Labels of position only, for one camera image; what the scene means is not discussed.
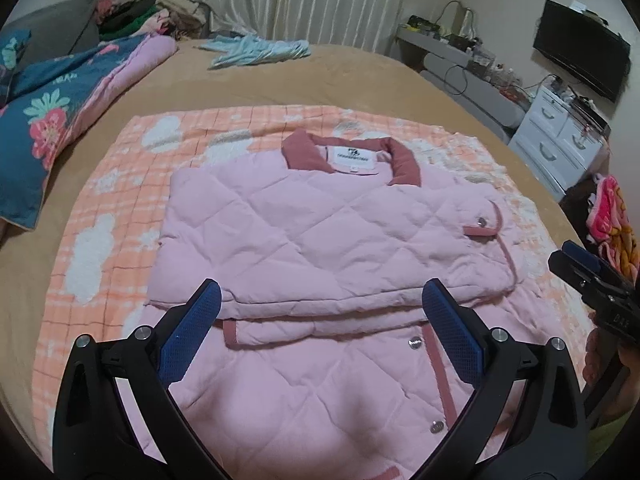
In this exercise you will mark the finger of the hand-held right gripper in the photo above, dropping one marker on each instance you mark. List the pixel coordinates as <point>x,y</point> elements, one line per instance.
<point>575,272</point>
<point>582,255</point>

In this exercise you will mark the dark cloth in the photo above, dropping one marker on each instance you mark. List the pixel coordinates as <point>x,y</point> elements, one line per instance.
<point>575,200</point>

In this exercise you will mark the white striped curtain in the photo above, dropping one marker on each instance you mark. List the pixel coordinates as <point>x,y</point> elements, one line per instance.
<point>300,0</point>

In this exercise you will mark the pile of clothes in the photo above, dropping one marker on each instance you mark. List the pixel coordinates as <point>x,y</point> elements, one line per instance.
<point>150,15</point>

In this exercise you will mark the desk clutter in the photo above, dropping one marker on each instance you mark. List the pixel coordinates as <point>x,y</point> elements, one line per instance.
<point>480,57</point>

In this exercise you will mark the blue floral quilt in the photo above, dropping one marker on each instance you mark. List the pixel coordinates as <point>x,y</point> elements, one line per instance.
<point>50,110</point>

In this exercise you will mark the light blue garment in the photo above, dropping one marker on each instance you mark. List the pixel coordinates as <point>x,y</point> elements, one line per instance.
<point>250,50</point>

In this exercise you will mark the pink yellow towel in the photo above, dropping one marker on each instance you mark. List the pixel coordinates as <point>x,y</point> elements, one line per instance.
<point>610,210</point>

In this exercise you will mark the grey pillow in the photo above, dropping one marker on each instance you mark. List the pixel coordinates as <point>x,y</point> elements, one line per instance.
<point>60,25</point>

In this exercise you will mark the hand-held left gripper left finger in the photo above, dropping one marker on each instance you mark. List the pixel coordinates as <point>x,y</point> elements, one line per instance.
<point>190,330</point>

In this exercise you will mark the pink quilted jacket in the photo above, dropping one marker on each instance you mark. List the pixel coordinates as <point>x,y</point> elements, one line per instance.
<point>310,230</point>

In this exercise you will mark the orange checked blanket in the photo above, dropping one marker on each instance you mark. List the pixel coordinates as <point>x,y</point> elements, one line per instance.
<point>100,240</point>

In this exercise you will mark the person's right hand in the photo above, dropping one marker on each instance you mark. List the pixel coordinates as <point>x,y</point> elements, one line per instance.
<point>602,365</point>

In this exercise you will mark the grey desk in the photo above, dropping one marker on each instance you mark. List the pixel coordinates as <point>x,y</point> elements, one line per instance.
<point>465,90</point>

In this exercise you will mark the bed with brown sheet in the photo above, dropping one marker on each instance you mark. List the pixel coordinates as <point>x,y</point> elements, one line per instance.
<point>350,80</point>

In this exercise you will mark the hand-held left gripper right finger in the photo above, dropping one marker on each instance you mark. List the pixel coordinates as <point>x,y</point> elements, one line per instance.
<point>452,340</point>

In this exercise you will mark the black wall television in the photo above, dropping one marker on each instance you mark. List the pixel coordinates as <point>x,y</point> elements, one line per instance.
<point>580,50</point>

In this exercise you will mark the white drawer cabinet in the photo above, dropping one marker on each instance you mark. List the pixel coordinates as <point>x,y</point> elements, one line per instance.
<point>545,135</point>

